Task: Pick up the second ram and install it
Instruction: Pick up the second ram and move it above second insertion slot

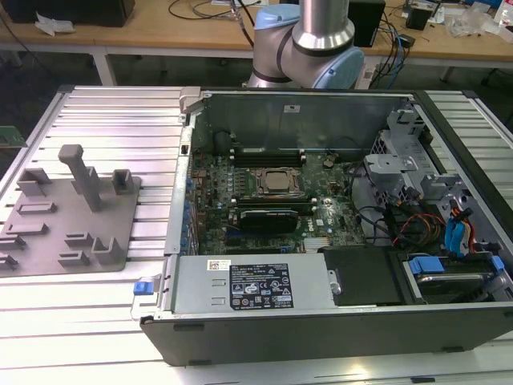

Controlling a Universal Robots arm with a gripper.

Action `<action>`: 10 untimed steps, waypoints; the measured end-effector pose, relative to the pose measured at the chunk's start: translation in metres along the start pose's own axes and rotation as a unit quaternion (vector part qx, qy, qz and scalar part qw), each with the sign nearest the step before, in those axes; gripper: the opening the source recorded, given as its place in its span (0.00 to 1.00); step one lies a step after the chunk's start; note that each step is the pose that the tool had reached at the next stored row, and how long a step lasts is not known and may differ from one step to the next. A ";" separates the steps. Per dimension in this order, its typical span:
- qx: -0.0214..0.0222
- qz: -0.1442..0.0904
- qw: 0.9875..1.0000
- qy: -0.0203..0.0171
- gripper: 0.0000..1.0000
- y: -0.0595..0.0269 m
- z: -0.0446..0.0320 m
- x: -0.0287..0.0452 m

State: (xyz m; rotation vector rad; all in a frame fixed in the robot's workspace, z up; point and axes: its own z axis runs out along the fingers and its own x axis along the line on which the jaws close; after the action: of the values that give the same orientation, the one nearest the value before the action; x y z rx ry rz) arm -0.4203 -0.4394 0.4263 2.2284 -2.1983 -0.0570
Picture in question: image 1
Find metal socket cover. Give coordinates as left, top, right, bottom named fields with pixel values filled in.
left=255, top=166, right=302, bottom=198

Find black upright box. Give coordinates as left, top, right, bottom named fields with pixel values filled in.
left=350, top=0, right=386, bottom=48

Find green motherboard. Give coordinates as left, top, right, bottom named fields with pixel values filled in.
left=186, top=150, right=372, bottom=257

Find wooden desk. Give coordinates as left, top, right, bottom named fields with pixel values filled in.
left=0, top=0, right=513, bottom=87

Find grey metal drive cage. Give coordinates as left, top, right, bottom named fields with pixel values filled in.
left=363, top=107, right=434, bottom=194

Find blue cable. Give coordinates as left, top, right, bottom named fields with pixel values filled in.
left=389, top=26, right=406, bottom=87

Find red and orange wires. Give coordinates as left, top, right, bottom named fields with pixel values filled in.
left=393, top=213, right=446, bottom=246

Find grey power supply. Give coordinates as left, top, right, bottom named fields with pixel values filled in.
left=171, top=255, right=338, bottom=314

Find clear plastic bags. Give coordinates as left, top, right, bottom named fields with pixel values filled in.
left=443, top=6, right=499, bottom=39

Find open black PC case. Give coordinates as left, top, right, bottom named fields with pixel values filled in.
left=139, top=86, right=513, bottom=368

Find green RAM stick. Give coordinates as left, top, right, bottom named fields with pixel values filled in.
left=0, top=125, right=28, bottom=148

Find hard disk in blue carrier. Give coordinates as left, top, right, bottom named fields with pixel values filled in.
left=403, top=253, right=505, bottom=306

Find blue flat wire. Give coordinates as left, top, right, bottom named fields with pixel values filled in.
left=443, top=207, right=475, bottom=258

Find silver CPU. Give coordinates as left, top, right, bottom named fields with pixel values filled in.
left=265, top=172, right=294, bottom=192

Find grey corner bracket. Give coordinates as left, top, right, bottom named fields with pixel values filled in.
left=178, top=87, right=202, bottom=114

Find black plastic shroud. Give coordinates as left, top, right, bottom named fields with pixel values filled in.
left=317, top=245, right=402, bottom=308

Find grey parts rack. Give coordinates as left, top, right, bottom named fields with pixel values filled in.
left=0, top=143, right=144, bottom=274

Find small black device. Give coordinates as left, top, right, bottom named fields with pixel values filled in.
left=406, top=6, right=437, bottom=30

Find black wire bundle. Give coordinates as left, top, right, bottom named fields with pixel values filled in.
left=351, top=198, right=402, bottom=246

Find silver chipset heatsink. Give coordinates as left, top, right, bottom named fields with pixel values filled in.
left=303, top=236, right=334, bottom=253

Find white and red box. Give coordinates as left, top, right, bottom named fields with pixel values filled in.
left=494, top=0, right=513, bottom=38

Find black graphics card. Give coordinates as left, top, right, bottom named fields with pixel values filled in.
left=239, top=207, right=300, bottom=233

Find large black box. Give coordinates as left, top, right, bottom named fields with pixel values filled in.
left=6, top=0, right=136, bottom=28

